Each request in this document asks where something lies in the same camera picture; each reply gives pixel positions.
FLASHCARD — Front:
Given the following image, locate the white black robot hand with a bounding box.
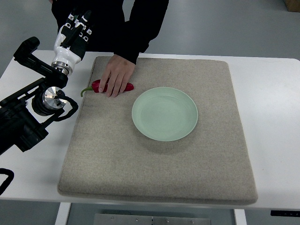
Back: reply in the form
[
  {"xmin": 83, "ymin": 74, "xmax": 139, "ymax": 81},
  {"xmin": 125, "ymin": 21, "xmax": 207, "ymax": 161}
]
[{"xmin": 51, "ymin": 9, "xmax": 92, "ymax": 75}]

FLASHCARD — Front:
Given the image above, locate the person's bare hand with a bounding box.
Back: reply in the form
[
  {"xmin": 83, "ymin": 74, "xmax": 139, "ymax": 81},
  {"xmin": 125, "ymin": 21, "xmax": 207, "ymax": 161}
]
[{"xmin": 98, "ymin": 54, "xmax": 135, "ymax": 98}]

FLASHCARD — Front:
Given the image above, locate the red chili pepper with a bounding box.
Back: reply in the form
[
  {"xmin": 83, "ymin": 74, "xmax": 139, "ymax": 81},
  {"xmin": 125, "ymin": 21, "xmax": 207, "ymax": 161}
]
[{"xmin": 80, "ymin": 79, "xmax": 134, "ymax": 97}]

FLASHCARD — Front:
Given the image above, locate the black sleeved forearm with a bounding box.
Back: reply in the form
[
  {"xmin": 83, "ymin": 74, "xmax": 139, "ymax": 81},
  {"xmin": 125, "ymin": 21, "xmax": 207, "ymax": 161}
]
[{"xmin": 113, "ymin": 0, "xmax": 169, "ymax": 64}]

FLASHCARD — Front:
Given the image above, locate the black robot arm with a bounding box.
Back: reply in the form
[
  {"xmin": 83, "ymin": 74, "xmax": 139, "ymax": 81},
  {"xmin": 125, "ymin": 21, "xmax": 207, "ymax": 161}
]
[{"xmin": 0, "ymin": 37, "xmax": 79, "ymax": 153}]

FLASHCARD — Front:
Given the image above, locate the light green plate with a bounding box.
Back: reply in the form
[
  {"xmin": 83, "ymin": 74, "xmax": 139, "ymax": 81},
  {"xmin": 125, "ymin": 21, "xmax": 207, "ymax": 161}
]
[{"xmin": 132, "ymin": 87, "xmax": 199, "ymax": 142}]

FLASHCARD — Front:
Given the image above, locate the person's black torso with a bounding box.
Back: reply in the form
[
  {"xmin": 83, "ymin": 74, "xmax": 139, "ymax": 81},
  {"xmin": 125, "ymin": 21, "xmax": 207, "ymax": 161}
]
[{"xmin": 52, "ymin": 0, "xmax": 125, "ymax": 52}]

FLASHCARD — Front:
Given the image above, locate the beige felt mat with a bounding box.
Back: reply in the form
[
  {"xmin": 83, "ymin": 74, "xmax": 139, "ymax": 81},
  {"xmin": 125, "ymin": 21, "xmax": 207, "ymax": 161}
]
[{"xmin": 58, "ymin": 58, "xmax": 258, "ymax": 205}]

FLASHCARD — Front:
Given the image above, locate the white table leg left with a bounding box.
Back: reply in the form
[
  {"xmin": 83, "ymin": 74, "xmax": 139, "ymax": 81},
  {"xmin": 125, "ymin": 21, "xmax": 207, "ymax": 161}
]
[{"xmin": 55, "ymin": 202, "xmax": 71, "ymax": 225}]

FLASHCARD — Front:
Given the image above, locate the white table leg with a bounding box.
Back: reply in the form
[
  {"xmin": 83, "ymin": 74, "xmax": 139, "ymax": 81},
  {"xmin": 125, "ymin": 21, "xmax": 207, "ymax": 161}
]
[
  {"xmin": 55, "ymin": 202, "xmax": 71, "ymax": 225},
  {"xmin": 233, "ymin": 209, "xmax": 247, "ymax": 225}
]

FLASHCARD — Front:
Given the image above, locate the cardboard box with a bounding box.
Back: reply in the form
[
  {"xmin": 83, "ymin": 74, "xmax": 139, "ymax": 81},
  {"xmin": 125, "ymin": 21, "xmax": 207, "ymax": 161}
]
[{"xmin": 284, "ymin": 0, "xmax": 300, "ymax": 12}]

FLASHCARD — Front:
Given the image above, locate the white table leg right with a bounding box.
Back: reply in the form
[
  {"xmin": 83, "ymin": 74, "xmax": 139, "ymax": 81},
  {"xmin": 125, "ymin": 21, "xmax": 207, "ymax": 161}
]
[{"xmin": 233, "ymin": 209, "xmax": 247, "ymax": 225}]

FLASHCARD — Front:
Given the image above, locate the black table control panel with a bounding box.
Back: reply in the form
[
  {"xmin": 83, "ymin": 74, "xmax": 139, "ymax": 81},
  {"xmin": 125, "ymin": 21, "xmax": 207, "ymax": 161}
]
[{"xmin": 270, "ymin": 210, "xmax": 300, "ymax": 217}]

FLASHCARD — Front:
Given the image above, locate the grey metal base plate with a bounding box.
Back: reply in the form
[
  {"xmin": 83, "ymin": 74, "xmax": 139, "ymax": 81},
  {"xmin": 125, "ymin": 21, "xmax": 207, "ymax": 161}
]
[{"xmin": 93, "ymin": 214, "xmax": 211, "ymax": 225}]

